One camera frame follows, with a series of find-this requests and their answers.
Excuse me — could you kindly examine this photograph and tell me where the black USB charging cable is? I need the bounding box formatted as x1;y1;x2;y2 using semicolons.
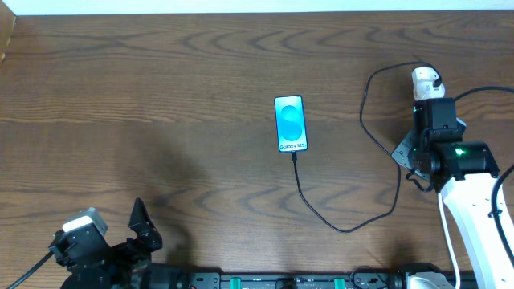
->
290;59;443;234

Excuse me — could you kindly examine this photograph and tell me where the blue Galaxy smartphone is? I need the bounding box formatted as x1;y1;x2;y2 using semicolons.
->
274;95;308;153

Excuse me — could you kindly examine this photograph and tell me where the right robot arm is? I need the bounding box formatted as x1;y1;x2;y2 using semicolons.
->
392;98;513;288

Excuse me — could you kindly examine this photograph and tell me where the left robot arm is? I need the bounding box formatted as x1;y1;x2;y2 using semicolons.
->
49;198;190;289

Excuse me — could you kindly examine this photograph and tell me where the white USB charger plug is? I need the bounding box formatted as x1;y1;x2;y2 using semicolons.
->
411;67;445;101

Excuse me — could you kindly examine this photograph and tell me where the cardboard box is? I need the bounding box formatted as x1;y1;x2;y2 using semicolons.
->
0;1;17;63

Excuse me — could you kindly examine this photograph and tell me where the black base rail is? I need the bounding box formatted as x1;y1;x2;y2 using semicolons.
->
176;271;479;289

